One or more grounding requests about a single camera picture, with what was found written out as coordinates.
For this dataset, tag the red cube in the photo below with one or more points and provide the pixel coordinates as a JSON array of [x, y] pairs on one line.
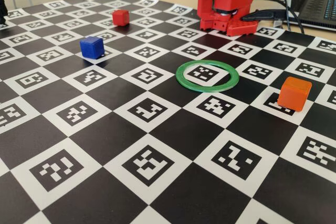
[[120, 19]]

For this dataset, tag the checkerboard marker mat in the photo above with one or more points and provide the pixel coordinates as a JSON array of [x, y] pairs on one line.
[[105, 134]]

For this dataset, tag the blue cube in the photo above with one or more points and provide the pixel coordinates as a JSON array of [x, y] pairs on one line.
[[92, 48]]

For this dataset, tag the orange cube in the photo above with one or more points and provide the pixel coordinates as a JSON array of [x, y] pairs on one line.
[[292, 95]]

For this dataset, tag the red robot arm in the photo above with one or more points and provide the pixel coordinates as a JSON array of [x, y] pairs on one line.
[[210, 3]]

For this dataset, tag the small white box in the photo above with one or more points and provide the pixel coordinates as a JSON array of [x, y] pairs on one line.
[[278, 23]]

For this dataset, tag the dark laptop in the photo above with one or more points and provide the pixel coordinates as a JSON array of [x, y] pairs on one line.
[[315, 3]]

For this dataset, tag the black stand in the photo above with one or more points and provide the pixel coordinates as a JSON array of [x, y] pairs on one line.
[[2, 9]]

